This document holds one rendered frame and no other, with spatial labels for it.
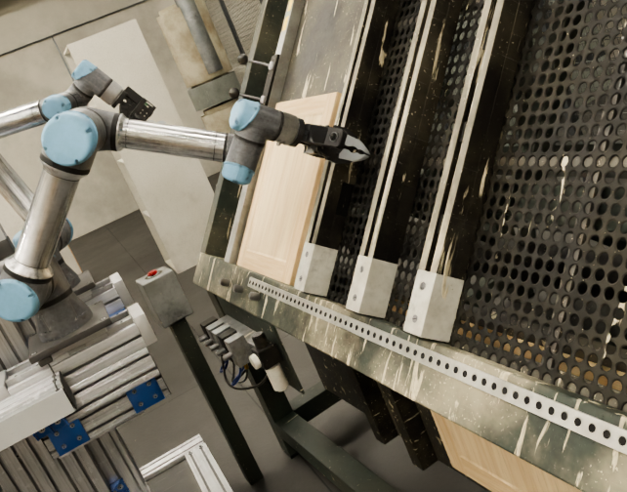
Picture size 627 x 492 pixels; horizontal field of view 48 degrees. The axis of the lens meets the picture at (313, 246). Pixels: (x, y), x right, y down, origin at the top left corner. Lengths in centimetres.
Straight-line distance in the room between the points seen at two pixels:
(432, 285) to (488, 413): 27
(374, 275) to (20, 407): 95
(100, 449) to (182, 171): 401
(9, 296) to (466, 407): 110
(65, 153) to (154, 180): 440
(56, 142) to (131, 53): 440
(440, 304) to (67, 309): 103
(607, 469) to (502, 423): 21
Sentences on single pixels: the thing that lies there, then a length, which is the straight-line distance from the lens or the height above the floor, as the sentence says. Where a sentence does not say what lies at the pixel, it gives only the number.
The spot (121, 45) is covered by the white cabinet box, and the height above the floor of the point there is 190.
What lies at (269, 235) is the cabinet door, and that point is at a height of 98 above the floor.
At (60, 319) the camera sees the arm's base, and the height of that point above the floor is 108.
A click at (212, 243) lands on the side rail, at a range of 264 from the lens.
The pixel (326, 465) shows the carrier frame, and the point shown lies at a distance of 250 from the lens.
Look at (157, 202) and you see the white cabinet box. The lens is 608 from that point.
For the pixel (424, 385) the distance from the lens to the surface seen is 137.
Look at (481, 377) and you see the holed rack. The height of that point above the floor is 90.
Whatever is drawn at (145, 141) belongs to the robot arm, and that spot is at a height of 142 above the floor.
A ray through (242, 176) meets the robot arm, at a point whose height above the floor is 127.
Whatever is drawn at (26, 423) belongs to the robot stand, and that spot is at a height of 91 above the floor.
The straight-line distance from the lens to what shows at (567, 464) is 112.
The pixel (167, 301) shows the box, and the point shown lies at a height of 84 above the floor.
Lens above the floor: 154
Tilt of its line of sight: 17 degrees down
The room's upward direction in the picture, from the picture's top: 23 degrees counter-clockwise
